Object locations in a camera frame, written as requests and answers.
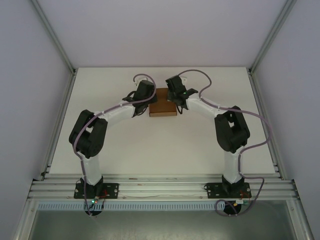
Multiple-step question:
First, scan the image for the brown cardboard paper box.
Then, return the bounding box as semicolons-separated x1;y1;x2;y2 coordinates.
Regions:
148;87;178;118

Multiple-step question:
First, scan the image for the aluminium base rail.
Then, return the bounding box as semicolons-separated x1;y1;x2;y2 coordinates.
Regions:
27;174;300;201

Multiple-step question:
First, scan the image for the aluminium table side rail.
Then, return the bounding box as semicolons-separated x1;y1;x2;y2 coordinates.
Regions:
39;71;77;181
248;71;287;181

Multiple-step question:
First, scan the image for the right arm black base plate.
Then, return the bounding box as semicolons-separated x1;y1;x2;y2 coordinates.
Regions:
204;182;251;200

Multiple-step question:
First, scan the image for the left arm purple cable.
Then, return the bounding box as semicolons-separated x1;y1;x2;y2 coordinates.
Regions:
73;73;157;217

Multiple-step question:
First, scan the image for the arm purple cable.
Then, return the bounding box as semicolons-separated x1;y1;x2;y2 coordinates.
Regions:
73;73;157;217
174;68;274;217

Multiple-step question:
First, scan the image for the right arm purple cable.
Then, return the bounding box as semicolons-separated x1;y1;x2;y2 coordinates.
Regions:
174;68;274;217

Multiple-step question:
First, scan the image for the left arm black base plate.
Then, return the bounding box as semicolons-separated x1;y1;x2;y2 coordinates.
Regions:
73;182;120;200

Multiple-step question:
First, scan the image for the grey slotted cable duct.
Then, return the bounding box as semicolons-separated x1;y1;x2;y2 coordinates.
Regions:
36;202;288;211

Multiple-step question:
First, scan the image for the aluminium frame post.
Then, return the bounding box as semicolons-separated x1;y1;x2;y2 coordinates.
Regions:
31;0;77;74
248;0;298;74

